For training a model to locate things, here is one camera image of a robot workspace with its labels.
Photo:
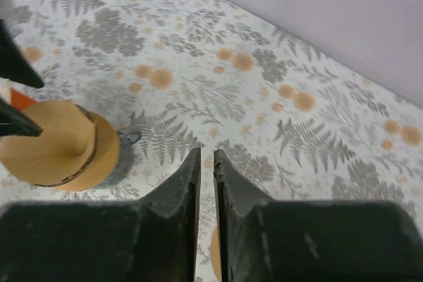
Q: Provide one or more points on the coffee filter package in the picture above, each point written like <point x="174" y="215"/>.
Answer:
<point x="15" y="98"/>

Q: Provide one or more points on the brown paper coffee filter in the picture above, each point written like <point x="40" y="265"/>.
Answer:
<point x="17" y="153"/>

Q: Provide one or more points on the floral tablecloth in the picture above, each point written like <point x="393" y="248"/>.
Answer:
<point x="205" y="73"/>

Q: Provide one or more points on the grey glass dripper cone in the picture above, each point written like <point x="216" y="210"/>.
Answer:
<point x="67" y="144"/>

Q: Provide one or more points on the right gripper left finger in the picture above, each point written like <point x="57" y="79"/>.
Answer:
<point x="150" y="239"/>

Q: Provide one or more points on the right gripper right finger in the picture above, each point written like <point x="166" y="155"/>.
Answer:
<point x="265" y="239"/>

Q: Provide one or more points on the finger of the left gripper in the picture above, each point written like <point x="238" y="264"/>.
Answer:
<point x="16" y="123"/>
<point x="14" y="66"/>

